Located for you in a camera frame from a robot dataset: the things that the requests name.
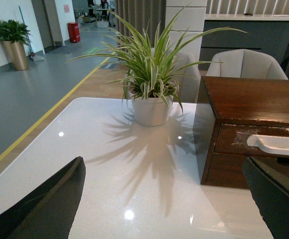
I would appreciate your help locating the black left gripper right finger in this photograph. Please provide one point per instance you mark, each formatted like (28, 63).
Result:
(270, 191)

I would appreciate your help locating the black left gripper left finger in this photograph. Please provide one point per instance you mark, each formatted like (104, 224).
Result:
(49, 210)

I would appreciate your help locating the wooden drawer with white handle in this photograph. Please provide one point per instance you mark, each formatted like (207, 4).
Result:
(252, 140)

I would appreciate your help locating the dark wooden drawer cabinet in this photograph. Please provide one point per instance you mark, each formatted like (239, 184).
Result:
(223, 100)

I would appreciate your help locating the grey armchair right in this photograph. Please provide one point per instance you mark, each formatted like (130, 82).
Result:
(244, 63)

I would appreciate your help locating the white plant pot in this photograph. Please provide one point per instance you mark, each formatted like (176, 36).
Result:
(151, 112)

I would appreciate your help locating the gold floor planter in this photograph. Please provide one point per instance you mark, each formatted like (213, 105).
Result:
(17, 54)

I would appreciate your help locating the grey armchair behind plant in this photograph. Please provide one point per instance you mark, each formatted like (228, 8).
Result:
(178, 76)

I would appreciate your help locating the grey counter cabinet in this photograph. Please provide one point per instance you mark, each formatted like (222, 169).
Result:
(267, 36)

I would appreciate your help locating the spider plant green leaves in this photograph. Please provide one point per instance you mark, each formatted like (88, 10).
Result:
(134, 51)

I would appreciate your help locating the green floor plant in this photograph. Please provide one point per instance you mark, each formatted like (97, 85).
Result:
(13, 31)

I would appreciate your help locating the red trash bin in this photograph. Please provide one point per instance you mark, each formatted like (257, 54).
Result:
(74, 33)

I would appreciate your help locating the broom with blue handle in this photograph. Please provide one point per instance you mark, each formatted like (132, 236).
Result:
(33, 56)

